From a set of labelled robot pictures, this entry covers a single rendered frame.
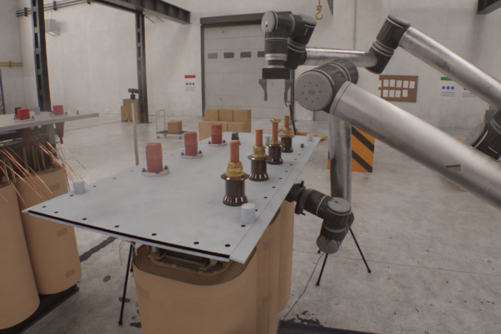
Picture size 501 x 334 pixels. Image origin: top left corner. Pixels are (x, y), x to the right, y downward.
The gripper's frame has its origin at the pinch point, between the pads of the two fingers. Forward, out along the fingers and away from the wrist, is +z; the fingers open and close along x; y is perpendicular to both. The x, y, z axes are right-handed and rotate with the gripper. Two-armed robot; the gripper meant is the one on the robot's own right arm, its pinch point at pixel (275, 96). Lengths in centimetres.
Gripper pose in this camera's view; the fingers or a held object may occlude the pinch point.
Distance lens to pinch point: 148.7
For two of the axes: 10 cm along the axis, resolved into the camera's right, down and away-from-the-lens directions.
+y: -0.2, 2.0, -9.8
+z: 0.0, 9.8, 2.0
